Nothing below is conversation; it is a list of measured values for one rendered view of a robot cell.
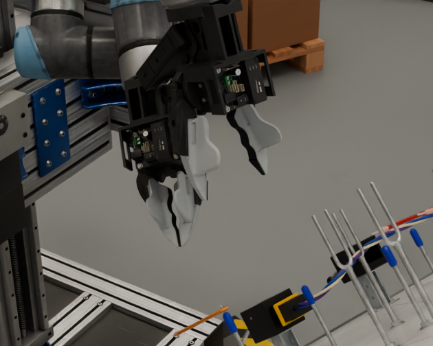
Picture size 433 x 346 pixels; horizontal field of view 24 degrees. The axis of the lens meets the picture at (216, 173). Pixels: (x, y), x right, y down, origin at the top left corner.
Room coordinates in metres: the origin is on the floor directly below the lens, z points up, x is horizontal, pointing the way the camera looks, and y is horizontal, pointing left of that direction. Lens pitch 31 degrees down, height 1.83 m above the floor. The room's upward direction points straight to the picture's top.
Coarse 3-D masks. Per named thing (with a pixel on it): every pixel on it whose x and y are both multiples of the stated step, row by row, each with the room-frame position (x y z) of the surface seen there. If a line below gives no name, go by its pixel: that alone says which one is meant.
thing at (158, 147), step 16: (128, 80) 1.14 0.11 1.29; (128, 96) 1.12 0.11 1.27; (144, 96) 1.13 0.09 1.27; (160, 96) 1.13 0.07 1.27; (144, 112) 1.10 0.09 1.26; (160, 112) 1.11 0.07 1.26; (128, 128) 1.09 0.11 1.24; (144, 128) 1.10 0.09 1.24; (160, 128) 1.08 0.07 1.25; (128, 144) 1.10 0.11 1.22; (144, 144) 1.08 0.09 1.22; (160, 144) 1.07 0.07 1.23; (128, 160) 1.07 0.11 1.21; (144, 160) 1.06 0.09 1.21; (160, 160) 1.06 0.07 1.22; (176, 160) 1.06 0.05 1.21; (160, 176) 1.10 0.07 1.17
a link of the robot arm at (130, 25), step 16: (112, 0) 1.25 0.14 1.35; (128, 0) 1.23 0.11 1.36; (144, 0) 1.23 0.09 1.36; (128, 16) 1.21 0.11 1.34; (144, 16) 1.21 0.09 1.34; (160, 16) 1.22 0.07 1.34; (128, 32) 1.20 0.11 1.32; (144, 32) 1.19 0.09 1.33; (160, 32) 1.20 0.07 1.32; (128, 48) 1.18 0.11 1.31
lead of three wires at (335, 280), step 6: (360, 252) 0.90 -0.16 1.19; (354, 258) 0.89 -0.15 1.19; (342, 270) 0.87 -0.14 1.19; (336, 276) 0.86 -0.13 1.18; (342, 276) 0.87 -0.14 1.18; (330, 282) 0.86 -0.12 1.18; (336, 282) 0.86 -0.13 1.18; (324, 288) 0.86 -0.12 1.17; (330, 288) 0.86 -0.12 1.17; (318, 294) 0.85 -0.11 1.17; (324, 294) 0.85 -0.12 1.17; (300, 306) 0.86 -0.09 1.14; (306, 306) 0.86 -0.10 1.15
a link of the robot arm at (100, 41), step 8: (96, 32) 1.30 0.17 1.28; (104, 32) 1.30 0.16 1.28; (112, 32) 1.30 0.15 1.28; (96, 40) 1.29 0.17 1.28; (104, 40) 1.29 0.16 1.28; (112, 40) 1.29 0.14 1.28; (96, 48) 1.28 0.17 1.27; (104, 48) 1.28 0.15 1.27; (112, 48) 1.28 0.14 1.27; (96, 56) 1.27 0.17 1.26; (104, 56) 1.27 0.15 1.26; (112, 56) 1.27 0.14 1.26; (96, 64) 1.27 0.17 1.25; (104, 64) 1.27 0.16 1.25; (112, 64) 1.27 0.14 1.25; (96, 72) 1.27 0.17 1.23; (104, 72) 1.27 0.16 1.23; (112, 72) 1.27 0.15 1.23
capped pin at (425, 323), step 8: (384, 248) 0.78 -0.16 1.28; (392, 256) 0.78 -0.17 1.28; (392, 264) 0.77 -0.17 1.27; (400, 272) 0.77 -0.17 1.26; (400, 280) 0.76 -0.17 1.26; (408, 288) 0.76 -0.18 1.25; (408, 296) 0.75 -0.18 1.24; (416, 304) 0.75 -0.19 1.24; (424, 320) 0.74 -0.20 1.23; (424, 328) 0.73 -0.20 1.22
